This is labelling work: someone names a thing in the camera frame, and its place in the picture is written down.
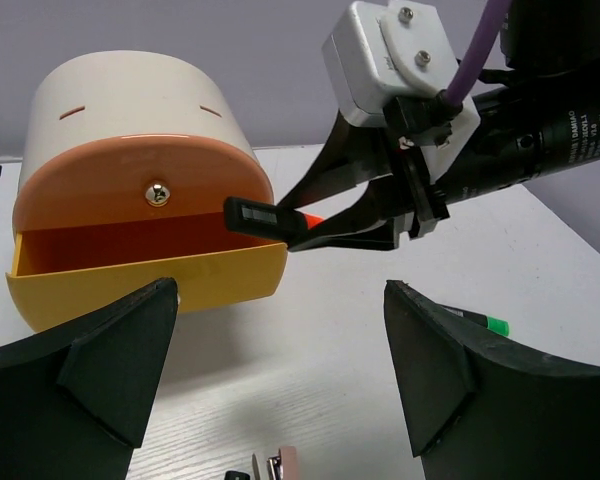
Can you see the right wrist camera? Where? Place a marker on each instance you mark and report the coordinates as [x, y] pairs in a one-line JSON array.
[[377, 52]]

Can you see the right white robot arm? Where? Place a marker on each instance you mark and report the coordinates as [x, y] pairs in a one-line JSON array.
[[548, 51]]

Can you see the cream cylindrical drawer container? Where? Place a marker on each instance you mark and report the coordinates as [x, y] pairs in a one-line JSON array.
[[126, 93]]

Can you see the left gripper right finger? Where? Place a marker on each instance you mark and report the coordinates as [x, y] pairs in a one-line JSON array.
[[478, 405]]

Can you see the green cap black highlighter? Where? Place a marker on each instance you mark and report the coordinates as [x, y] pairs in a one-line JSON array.
[[493, 324]]

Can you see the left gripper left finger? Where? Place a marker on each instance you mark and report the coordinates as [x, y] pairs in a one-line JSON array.
[[75, 400]]

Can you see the yellow container drawer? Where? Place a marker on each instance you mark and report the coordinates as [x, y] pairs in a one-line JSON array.
[[60, 274]]

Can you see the orange container drawer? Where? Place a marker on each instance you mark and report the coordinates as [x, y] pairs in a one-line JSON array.
[[137, 178]]

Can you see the orange cap black highlighter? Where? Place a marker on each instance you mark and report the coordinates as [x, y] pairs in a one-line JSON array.
[[266, 221]]

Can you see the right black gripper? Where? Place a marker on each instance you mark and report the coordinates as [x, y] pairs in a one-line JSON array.
[[506, 149]]

